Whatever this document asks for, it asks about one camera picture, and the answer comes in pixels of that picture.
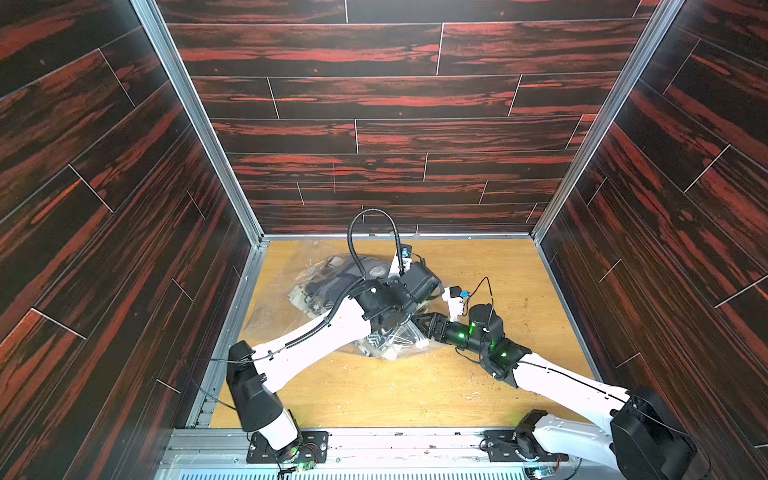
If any clear plastic vacuum bag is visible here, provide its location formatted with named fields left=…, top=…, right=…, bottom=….
left=241, top=241, right=438, bottom=361

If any black white herringbone scarf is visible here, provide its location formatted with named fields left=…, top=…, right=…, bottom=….
left=289, top=255, right=393, bottom=319

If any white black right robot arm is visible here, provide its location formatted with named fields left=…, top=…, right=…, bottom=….
left=416, top=304, right=698, bottom=479

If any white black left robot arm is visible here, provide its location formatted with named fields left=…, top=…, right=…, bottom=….
left=226, top=263, right=442, bottom=457

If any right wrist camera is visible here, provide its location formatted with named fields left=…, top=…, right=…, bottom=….
left=441, top=286, right=470, bottom=322

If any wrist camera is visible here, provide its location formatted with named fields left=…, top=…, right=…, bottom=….
left=388, top=244, right=412, bottom=277
left=441, top=286, right=470, bottom=322

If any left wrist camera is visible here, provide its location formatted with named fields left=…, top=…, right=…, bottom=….
left=388, top=244, right=412, bottom=277

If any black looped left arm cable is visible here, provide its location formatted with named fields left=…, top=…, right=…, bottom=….
left=347, top=208, right=404, bottom=283

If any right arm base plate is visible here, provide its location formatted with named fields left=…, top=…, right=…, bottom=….
left=479, top=429, right=569, bottom=463

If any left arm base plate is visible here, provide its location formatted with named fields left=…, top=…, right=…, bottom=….
left=246, top=429, right=329, bottom=468

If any aluminium front rail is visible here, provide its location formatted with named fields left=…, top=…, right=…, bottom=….
left=155, top=427, right=601, bottom=479

